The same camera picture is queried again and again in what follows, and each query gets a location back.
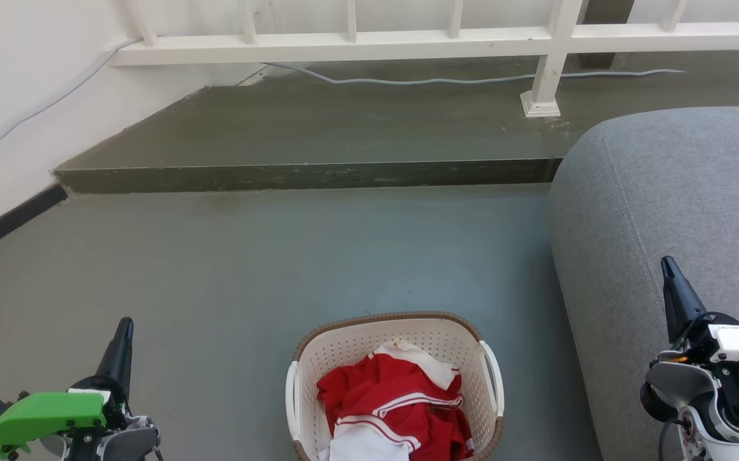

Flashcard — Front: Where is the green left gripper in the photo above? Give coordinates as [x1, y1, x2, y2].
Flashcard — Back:
[0, 317, 135, 458]

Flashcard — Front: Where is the white plastic laundry basket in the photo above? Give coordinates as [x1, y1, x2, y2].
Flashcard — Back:
[285, 311, 507, 461]

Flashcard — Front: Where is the grey fabric sofa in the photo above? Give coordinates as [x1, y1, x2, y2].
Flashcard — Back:
[547, 106, 739, 461]

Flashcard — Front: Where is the black baseboard strip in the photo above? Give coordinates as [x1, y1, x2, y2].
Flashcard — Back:
[0, 183, 69, 265]

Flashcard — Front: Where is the red and white garment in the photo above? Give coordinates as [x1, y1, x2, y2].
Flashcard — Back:
[316, 341, 475, 461]

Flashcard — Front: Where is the white railing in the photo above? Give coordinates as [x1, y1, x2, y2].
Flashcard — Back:
[108, 0, 739, 118]

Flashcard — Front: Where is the thin grey cable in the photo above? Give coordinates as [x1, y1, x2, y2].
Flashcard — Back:
[0, 36, 687, 169]

